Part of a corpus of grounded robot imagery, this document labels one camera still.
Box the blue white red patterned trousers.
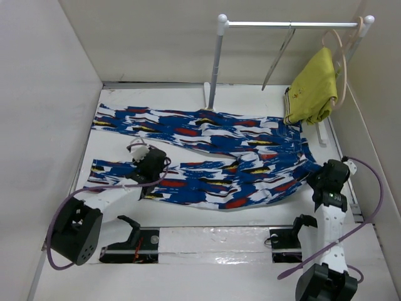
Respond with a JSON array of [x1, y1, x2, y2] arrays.
[[91, 104, 319, 210]]

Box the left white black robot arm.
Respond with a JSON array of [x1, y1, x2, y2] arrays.
[[45, 146, 171, 271]]

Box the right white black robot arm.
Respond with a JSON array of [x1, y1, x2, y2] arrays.
[[289, 159, 358, 300]]

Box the beige wooden hanger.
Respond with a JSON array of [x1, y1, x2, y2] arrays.
[[321, 29, 348, 110]]

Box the yellow green shorts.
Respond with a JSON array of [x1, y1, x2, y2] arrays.
[[284, 47, 338, 125]]

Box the white garment rack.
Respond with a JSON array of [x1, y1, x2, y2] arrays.
[[202, 14, 375, 148]]

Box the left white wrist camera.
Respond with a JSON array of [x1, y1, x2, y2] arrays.
[[126, 137, 150, 163]]

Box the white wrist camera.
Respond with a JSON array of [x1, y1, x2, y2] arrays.
[[341, 156, 357, 176], [126, 137, 150, 163]]

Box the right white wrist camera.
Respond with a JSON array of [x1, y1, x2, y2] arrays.
[[341, 156, 357, 176]]

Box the grey wire hanger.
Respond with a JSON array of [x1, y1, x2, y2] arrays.
[[261, 28, 296, 91]]

